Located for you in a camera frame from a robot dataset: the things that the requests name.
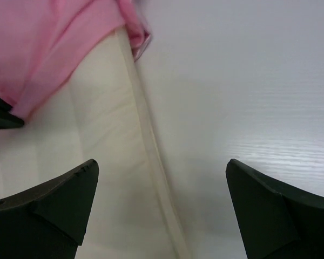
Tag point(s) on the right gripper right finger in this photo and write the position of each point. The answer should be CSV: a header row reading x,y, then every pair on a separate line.
x,y
276,220

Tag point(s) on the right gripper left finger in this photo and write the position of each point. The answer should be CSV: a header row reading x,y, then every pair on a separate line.
x,y
50,219

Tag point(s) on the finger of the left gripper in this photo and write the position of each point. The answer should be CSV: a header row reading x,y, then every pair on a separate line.
x,y
7,120

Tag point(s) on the pink satin pillowcase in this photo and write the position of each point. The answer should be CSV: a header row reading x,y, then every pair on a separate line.
x,y
42,43

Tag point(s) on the cream white pillow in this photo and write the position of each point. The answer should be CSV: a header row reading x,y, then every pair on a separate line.
x,y
101,114

